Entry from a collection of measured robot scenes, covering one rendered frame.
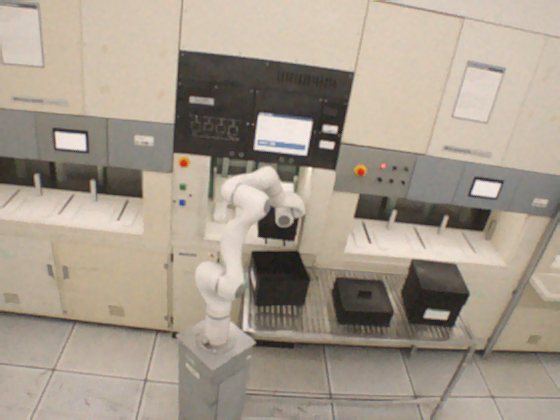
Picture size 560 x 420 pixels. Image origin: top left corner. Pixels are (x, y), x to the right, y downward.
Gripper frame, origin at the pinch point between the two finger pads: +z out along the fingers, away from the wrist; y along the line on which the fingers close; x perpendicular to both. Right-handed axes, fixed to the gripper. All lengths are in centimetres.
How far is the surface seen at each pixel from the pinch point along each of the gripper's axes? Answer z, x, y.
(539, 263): 3, -32, 183
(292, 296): -38, -42, 11
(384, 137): 3, 38, 50
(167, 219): 1, -28, -63
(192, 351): -77, -50, -38
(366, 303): -43, -38, 50
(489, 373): -14, -123, 177
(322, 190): -3.2, 4.9, 21.4
